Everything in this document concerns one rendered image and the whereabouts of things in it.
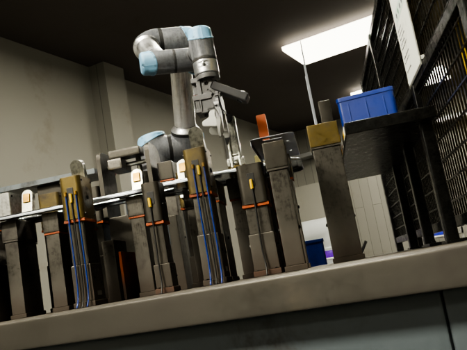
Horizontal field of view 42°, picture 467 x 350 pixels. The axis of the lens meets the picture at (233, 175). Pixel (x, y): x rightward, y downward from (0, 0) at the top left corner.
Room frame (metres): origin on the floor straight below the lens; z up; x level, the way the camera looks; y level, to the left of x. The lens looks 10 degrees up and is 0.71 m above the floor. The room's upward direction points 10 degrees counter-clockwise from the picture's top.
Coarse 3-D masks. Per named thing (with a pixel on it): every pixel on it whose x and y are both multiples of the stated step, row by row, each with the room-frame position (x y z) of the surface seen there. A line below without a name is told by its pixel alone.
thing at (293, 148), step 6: (288, 132) 1.30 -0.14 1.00; (258, 138) 1.31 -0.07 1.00; (264, 138) 1.32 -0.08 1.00; (276, 138) 1.34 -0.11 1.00; (282, 138) 1.35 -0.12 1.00; (288, 138) 1.36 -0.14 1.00; (294, 138) 1.37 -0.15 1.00; (252, 144) 1.36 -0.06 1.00; (258, 144) 1.37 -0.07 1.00; (288, 144) 1.43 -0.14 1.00; (294, 144) 1.44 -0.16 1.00; (258, 150) 1.43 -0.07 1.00; (288, 150) 1.50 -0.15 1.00; (294, 150) 1.51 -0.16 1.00; (258, 156) 1.46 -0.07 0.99
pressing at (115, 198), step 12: (300, 168) 1.79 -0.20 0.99; (180, 180) 1.63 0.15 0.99; (132, 192) 1.67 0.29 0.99; (168, 192) 1.85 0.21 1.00; (180, 192) 1.86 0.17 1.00; (96, 204) 1.80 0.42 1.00; (108, 204) 1.83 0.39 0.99; (12, 216) 1.72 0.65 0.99; (24, 216) 1.80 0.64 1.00; (36, 216) 1.83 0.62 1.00; (0, 228) 1.92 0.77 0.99
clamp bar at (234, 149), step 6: (228, 114) 1.85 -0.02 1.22; (228, 120) 1.85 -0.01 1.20; (234, 120) 1.88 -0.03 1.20; (234, 126) 1.87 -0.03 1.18; (234, 132) 1.87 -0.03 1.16; (234, 138) 1.88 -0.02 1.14; (228, 144) 1.87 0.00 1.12; (234, 144) 1.88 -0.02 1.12; (234, 150) 1.87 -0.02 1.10; (240, 156) 1.86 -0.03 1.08; (240, 162) 1.85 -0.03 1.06
